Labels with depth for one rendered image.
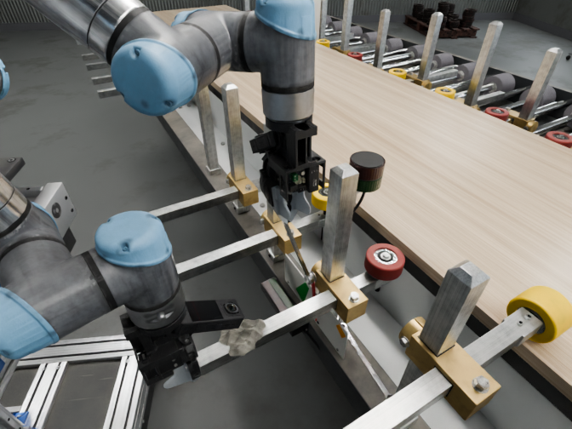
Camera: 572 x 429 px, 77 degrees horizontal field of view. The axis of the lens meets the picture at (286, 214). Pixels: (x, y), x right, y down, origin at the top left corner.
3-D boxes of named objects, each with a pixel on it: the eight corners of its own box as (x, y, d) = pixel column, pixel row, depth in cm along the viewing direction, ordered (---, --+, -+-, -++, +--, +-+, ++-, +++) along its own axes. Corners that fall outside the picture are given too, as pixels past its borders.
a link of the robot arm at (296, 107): (252, 82, 52) (300, 73, 55) (254, 113, 55) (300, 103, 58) (276, 98, 47) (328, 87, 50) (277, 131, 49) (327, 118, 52)
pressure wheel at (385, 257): (374, 310, 77) (384, 274, 70) (351, 284, 83) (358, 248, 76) (403, 294, 80) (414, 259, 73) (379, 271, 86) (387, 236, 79)
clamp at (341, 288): (345, 324, 72) (348, 309, 69) (309, 279, 81) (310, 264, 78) (367, 312, 74) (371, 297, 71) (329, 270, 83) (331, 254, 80)
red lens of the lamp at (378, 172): (363, 184, 59) (364, 173, 58) (341, 167, 63) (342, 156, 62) (391, 174, 61) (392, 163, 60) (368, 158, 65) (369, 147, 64)
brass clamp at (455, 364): (461, 424, 48) (474, 408, 45) (392, 344, 58) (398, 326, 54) (491, 400, 51) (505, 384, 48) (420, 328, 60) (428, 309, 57)
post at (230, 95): (240, 227, 122) (225, 87, 92) (236, 221, 125) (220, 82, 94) (249, 224, 124) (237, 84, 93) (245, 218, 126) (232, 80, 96)
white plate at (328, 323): (341, 360, 79) (346, 334, 72) (283, 280, 96) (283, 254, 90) (344, 358, 79) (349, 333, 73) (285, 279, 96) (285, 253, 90)
